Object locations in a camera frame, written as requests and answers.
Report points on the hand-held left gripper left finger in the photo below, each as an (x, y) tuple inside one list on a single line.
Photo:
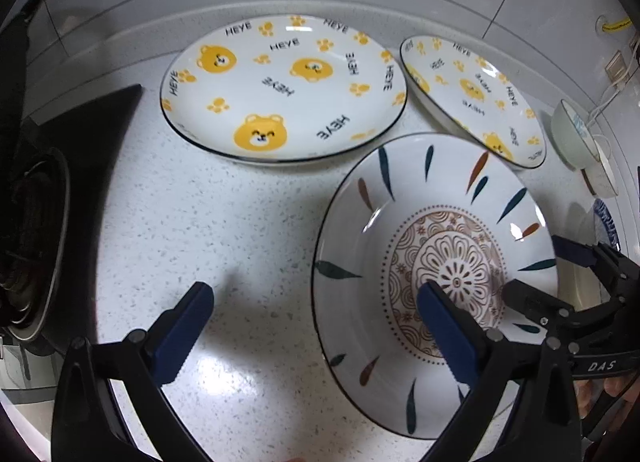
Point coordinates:
[(182, 332)]

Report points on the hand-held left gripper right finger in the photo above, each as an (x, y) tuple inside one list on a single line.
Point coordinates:
[(445, 327)]

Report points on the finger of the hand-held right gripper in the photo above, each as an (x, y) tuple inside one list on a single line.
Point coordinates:
[(540, 309), (572, 249)]

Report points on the blue patterned bowl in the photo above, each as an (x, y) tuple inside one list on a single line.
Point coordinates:
[(606, 222)]

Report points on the ribbed brown rim bowl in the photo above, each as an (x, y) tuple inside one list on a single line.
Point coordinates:
[(597, 176)]

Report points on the white leaf pattern plate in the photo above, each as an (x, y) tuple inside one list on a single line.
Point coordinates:
[(360, 262)]

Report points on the white flower print bowl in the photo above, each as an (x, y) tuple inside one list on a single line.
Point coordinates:
[(567, 136)]

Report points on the white bear print plate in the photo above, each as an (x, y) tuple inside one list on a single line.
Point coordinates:
[(280, 106), (475, 86)]

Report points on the person's right hand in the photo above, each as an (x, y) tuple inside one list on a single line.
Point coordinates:
[(587, 397)]

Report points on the gas stove burner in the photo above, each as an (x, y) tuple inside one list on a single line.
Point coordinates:
[(30, 242)]

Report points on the black glass gas stove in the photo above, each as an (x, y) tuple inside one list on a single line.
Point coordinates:
[(100, 141)]

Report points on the beige wall socket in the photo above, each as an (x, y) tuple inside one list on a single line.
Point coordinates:
[(618, 59), (618, 73)]

